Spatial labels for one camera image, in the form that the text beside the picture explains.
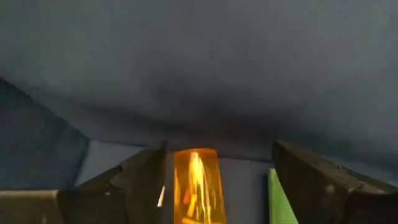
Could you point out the orange pill bottle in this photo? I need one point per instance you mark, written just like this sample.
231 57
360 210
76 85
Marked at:
199 186

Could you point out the bright green box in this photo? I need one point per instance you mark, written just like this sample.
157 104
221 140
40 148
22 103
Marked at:
281 205

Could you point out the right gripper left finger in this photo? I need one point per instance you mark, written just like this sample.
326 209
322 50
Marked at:
136 193

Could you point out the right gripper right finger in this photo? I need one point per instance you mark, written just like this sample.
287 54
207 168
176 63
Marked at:
326 196

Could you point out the navy white striped fabric basket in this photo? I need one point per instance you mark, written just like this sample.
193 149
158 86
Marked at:
186 62

